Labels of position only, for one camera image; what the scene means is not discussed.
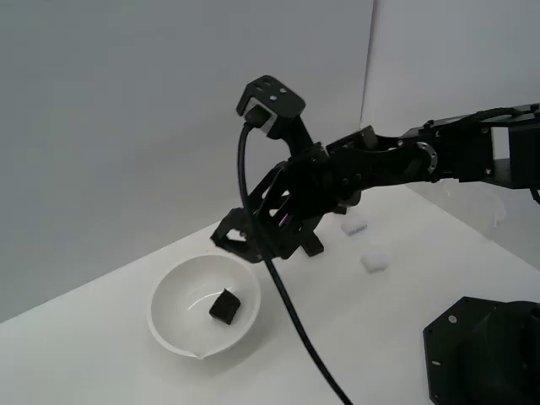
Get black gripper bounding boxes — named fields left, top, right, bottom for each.
left=210, top=143, right=365, bottom=265

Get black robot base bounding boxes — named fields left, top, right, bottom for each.
left=423, top=294, right=540, bottom=405

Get white ceramic bowl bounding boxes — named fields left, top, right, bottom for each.
left=146, top=251, right=262, bottom=360

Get white foam cube blue print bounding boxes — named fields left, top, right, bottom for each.
left=340, top=215, right=370, bottom=238

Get plain white foam cube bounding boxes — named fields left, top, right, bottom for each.
left=359, top=247, right=392, bottom=274

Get black camera cable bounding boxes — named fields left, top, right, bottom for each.
left=237, top=120, right=354, bottom=405

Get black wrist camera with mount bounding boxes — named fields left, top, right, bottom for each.
left=235, top=74, right=328, bottom=164

